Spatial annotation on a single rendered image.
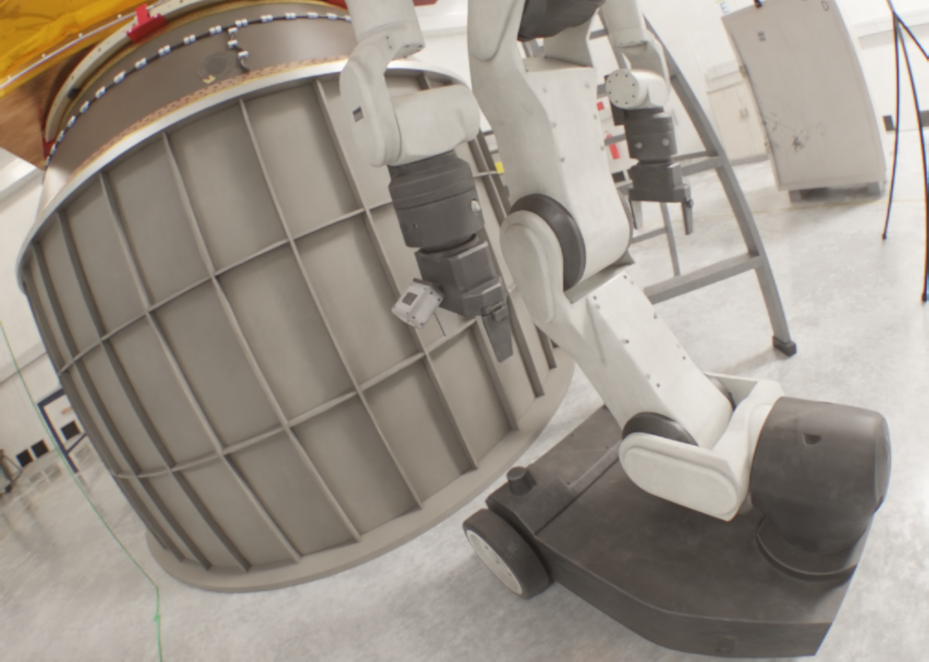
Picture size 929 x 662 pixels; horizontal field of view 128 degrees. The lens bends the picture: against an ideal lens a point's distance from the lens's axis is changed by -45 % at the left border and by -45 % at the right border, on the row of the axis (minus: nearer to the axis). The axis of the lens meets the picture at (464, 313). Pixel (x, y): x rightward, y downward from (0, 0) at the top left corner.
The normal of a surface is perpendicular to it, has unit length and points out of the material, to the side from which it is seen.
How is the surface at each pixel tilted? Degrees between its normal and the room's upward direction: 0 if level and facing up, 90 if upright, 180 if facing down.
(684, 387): 47
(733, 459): 57
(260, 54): 62
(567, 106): 100
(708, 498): 90
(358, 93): 90
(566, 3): 153
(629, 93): 90
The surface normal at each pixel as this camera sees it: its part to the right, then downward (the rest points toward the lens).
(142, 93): 0.06, -0.29
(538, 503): 0.10, -0.62
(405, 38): 0.56, 0.21
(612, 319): 0.26, -0.43
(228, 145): 0.40, 0.07
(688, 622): -0.57, 0.41
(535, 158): -0.79, 0.43
